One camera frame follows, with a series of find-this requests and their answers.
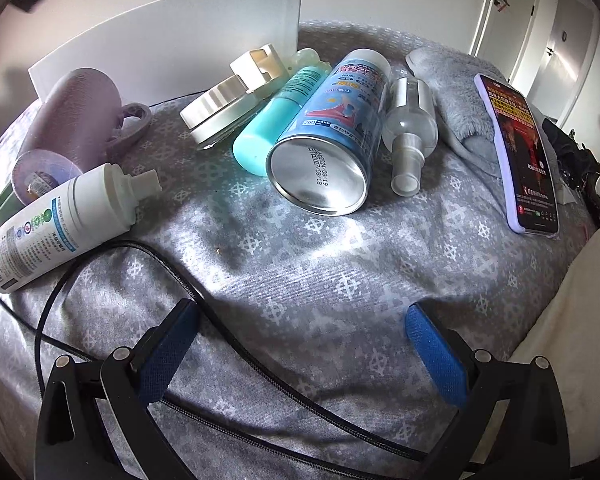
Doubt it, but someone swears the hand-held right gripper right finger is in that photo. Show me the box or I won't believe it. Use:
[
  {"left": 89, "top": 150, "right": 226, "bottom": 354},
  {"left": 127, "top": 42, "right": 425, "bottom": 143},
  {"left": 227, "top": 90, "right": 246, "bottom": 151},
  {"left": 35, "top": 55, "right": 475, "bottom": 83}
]
[{"left": 404, "top": 302, "right": 572, "bottom": 480}]

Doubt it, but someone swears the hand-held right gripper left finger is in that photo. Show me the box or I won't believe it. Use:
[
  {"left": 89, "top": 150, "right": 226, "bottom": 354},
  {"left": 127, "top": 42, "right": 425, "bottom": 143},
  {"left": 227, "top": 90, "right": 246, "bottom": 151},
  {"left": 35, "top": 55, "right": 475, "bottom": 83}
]
[{"left": 34, "top": 298, "right": 201, "bottom": 480}]

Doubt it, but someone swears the cream blanket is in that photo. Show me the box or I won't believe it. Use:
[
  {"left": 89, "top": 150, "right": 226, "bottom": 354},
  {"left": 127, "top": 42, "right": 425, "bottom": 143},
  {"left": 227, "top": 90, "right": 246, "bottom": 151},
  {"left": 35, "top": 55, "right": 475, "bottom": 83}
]
[{"left": 505, "top": 220, "right": 600, "bottom": 461}]

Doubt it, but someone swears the grey patterned bedsheet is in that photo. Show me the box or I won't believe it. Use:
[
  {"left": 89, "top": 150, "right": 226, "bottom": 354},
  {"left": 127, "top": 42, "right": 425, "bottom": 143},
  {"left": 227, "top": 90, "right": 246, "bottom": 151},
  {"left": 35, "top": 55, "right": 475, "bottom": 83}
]
[{"left": 0, "top": 19, "right": 598, "bottom": 480}]

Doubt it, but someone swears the white pump bottle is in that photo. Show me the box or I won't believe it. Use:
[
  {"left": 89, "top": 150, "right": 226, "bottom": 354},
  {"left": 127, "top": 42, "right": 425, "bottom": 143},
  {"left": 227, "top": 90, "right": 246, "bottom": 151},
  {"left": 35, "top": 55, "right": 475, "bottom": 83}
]
[{"left": 0, "top": 162, "right": 162, "bottom": 294}]

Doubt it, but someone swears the smartphone in purple case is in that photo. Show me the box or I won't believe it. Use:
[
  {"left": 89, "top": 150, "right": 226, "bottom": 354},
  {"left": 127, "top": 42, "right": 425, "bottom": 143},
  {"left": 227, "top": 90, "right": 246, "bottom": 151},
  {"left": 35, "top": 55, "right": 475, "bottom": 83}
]
[{"left": 474, "top": 73, "right": 561, "bottom": 236}]

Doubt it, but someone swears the clear spray bottle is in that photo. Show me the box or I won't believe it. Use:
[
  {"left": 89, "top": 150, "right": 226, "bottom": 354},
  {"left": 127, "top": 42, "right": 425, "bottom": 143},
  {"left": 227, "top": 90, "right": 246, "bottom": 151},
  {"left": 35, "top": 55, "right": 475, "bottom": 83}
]
[{"left": 381, "top": 76, "right": 441, "bottom": 196}]

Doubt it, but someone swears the white round jar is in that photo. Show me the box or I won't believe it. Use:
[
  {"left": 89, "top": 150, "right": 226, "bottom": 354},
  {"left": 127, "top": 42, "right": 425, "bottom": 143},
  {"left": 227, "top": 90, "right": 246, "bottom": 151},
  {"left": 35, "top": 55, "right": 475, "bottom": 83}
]
[{"left": 180, "top": 73, "right": 261, "bottom": 151}]

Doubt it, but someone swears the blue spray can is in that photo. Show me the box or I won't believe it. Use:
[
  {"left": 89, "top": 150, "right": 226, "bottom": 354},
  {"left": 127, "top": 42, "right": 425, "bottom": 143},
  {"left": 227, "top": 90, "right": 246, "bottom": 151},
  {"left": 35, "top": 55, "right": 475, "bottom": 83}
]
[{"left": 265, "top": 49, "right": 392, "bottom": 216}]

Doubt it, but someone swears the teal bottle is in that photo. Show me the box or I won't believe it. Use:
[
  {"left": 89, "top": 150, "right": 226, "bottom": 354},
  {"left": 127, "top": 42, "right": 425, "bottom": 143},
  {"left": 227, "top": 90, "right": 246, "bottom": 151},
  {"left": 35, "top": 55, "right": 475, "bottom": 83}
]
[{"left": 232, "top": 48, "right": 332, "bottom": 177}]

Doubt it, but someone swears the grey fluffy cloth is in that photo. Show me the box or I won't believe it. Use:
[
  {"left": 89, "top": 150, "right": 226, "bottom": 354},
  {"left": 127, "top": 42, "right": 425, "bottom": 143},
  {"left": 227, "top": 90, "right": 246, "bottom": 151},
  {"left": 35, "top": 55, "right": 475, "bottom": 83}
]
[{"left": 405, "top": 46, "right": 511, "bottom": 177}]

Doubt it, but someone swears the white plastic clip holder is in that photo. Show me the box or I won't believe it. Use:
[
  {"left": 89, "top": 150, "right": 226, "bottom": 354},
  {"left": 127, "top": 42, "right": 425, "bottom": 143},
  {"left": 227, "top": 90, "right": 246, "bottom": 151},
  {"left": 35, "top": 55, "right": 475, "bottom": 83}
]
[{"left": 230, "top": 44, "right": 293, "bottom": 96}]

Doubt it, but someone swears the white board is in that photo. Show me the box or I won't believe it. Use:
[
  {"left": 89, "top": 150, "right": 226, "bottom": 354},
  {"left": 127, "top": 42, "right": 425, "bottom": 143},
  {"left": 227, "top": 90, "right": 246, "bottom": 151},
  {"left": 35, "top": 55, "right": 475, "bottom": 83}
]
[{"left": 27, "top": 0, "right": 304, "bottom": 106}]

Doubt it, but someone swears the white door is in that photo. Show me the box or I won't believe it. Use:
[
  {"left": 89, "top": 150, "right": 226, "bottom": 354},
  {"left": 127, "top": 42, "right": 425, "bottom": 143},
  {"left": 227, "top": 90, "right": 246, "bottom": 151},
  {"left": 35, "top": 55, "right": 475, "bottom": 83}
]
[{"left": 526, "top": 0, "right": 595, "bottom": 117}]

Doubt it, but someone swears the black braided cable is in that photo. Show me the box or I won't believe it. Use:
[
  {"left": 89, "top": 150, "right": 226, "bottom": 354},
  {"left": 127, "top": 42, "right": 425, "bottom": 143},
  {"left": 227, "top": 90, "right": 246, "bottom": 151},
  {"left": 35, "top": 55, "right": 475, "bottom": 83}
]
[{"left": 0, "top": 241, "right": 431, "bottom": 463}]

